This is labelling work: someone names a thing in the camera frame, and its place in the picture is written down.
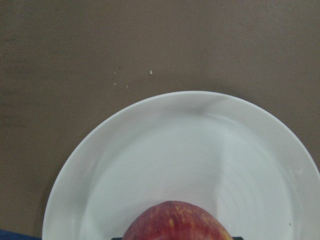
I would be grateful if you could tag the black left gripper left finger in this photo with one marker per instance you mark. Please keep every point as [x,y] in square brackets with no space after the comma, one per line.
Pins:
[117,238]

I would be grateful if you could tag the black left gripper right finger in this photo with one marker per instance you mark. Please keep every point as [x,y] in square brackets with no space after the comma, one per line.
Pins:
[237,238]

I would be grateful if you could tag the red yellow apple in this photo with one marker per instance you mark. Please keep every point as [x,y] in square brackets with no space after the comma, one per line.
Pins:
[176,220]

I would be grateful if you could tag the white round plate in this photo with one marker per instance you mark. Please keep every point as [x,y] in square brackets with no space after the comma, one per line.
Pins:
[221,153]

